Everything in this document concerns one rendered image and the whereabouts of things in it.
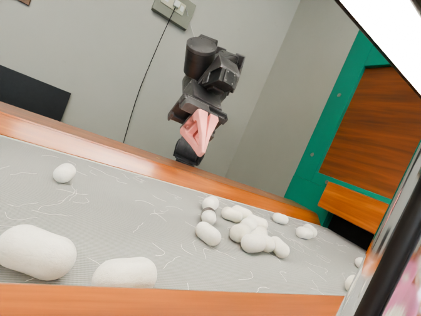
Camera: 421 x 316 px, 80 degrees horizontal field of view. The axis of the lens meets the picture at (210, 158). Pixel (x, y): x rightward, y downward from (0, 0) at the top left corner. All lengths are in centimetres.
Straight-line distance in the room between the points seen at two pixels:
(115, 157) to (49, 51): 193
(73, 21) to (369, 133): 210
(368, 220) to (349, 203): 6
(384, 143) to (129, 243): 67
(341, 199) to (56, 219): 60
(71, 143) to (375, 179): 67
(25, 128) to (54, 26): 195
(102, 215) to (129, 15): 221
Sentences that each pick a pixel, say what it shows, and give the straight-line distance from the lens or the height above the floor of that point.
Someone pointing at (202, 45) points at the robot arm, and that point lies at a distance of 51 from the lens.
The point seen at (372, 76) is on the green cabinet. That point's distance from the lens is 88.
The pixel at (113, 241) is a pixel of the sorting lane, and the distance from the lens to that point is 21.
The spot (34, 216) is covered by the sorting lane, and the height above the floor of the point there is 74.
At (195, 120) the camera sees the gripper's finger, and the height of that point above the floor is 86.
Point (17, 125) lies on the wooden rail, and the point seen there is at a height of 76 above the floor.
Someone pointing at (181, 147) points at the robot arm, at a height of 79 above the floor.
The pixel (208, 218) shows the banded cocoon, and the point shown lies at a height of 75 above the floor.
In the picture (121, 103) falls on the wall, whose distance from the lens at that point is 231.
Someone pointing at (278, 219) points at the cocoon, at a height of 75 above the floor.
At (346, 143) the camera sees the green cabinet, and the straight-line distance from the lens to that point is 81.
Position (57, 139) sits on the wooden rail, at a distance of 42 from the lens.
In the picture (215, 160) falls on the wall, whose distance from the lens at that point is 266.
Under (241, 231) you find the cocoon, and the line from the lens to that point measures 30.
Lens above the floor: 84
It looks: 4 degrees down
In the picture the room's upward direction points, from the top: 23 degrees clockwise
